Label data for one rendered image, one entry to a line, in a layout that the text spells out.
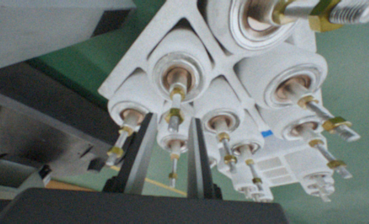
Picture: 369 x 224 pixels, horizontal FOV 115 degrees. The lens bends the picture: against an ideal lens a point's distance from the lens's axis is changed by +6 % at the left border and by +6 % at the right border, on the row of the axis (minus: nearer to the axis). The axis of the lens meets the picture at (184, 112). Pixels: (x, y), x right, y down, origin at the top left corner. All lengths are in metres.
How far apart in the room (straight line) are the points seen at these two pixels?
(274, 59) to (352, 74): 0.53
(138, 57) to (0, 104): 0.39
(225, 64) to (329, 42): 0.40
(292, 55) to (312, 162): 0.43
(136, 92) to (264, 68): 0.21
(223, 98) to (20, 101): 0.51
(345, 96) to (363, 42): 0.23
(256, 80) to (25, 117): 0.57
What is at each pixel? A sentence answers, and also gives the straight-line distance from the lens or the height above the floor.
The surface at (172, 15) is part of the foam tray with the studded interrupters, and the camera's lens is 0.23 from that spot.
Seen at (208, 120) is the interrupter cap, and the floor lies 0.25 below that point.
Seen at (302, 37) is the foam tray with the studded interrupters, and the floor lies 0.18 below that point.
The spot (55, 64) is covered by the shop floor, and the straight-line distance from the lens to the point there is 0.64.
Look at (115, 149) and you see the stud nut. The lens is 0.20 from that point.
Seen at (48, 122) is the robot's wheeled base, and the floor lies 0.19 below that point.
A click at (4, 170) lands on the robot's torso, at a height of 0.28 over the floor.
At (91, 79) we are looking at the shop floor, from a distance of 0.58.
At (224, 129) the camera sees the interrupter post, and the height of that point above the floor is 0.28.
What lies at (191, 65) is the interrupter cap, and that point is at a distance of 0.16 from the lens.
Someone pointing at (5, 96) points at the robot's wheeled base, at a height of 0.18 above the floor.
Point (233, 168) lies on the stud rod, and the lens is 0.19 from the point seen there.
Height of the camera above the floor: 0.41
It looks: 48 degrees down
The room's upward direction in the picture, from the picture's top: 178 degrees counter-clockwise
